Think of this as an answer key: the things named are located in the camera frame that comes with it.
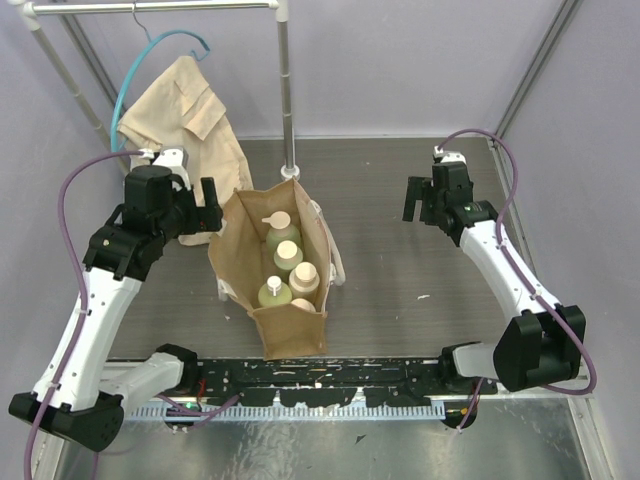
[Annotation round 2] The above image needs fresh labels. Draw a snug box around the brown canvas bag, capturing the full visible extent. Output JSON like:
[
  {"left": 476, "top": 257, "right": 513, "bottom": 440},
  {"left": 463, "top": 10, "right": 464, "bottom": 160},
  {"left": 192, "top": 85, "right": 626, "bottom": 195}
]
[{"left": 208, "top": 180, "right": 333, "bottom": 360}]

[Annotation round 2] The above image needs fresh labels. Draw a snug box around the green pump bottle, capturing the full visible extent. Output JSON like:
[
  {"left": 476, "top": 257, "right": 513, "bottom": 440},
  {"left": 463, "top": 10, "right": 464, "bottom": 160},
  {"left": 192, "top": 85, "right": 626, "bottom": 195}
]
[
  {"left": 258, "top": 275, "right": 293, "bottom": 308},
  {"left": 261, "top": 211, "right": 302, "bottom": 256}
]

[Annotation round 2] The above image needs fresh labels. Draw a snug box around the green bottle beige cap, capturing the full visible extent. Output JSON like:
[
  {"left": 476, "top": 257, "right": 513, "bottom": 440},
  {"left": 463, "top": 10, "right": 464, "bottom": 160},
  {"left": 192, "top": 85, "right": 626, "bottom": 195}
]
[{"left": 273, "top": 240, "right": 304, "bottom": 282}]

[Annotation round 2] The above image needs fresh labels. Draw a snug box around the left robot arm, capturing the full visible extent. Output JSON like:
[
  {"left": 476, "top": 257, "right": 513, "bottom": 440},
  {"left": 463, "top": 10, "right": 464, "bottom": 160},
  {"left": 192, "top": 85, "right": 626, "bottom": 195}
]
[{"left": 9, "top": 165, "right": 431, "bottom": 453}]

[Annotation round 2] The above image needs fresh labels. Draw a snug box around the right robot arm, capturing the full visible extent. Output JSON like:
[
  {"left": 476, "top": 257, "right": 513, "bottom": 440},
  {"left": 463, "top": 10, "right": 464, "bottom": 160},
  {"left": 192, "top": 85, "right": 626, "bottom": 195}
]
[{"left": 419, "top": 154, "right": 586, "bottom": 394}]

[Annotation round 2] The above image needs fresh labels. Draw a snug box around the beige shirt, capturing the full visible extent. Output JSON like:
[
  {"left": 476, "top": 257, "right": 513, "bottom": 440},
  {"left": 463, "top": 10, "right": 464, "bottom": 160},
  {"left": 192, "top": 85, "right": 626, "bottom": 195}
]
[{"left": 117, "top": 55, "right": 255, "bottom": 247}]

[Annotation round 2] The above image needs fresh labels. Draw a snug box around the teal clothes hanger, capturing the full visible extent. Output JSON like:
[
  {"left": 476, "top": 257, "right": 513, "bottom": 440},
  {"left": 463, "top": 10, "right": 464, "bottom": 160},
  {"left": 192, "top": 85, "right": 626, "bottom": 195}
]
[{"left": 109, "top": 29, "right": 211, "bottom": 153}]

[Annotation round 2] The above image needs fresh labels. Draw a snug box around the white clothes rack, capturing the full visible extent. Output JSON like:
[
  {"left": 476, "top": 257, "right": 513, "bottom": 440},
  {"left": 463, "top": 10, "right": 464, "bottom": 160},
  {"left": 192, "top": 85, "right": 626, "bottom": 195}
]
[{"left": 8, "top": 0, "right": 300, "bottom": 180}]

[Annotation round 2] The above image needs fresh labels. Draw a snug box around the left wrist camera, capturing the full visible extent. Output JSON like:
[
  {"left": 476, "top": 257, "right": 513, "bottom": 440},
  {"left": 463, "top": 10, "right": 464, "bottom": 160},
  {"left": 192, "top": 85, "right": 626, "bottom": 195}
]
[{"left": 137, "top": 147, "right": 192, "bottom": 190}]

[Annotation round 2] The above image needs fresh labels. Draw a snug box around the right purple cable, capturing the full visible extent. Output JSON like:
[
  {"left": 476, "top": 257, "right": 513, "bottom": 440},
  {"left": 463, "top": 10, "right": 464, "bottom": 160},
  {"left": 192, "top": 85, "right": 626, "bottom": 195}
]
[{"left": 433, "top": 128, "right": 598, "bottom": 432}]

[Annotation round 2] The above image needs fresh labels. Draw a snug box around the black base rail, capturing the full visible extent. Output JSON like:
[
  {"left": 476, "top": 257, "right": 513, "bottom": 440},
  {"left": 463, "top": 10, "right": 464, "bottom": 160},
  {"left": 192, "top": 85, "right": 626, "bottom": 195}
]
[{"left": 165, "top": 357, "right": 478, "bottom": 408}]

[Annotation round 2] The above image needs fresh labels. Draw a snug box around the white cable tray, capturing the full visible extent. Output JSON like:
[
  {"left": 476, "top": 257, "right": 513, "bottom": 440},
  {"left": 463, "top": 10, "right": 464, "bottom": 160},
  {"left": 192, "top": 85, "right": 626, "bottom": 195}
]
[{"left": 119, "top": 402, "right": 446, "bottom": 422}]

